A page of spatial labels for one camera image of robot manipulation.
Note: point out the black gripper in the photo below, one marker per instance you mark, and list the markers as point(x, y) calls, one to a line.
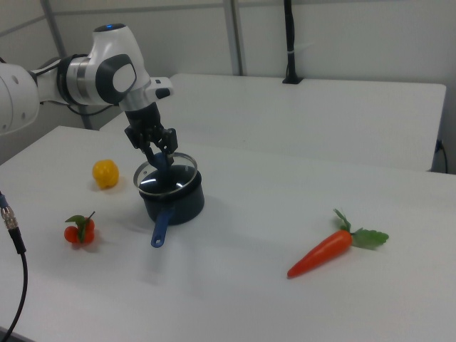
point(144, 119)

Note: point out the glass lid blue knob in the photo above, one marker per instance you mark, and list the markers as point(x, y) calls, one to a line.
point(178, 171)

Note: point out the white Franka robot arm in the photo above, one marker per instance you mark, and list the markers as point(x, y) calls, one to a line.
point(107, 46)

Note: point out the yellow toy bell pepper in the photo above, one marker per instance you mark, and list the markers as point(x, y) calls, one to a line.
point(105, 174)

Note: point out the orange toy tomato cluster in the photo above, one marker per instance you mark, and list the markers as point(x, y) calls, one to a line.
point(73, 233)

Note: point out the orange toy carrot green leaves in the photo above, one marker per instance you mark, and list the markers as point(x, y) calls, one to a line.
point(320, 253)

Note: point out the gray partition frame post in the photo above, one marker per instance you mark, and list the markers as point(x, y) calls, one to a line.
point(235, 35)

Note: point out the black camera pole with base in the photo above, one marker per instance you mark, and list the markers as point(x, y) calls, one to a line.
point(292, 53)

